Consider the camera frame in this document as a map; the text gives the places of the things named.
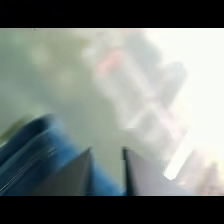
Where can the black garment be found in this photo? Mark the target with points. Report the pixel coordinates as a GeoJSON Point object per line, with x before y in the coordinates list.
{"type": "Point", "coordinates": [30, 153]}

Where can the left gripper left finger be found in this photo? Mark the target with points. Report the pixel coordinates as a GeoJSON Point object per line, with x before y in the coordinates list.
{"type": "Point", "coordinates": [71, 178]}

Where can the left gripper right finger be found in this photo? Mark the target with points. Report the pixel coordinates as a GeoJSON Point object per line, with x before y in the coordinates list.
{"type": "Point", "coordinates": [146, 180]}

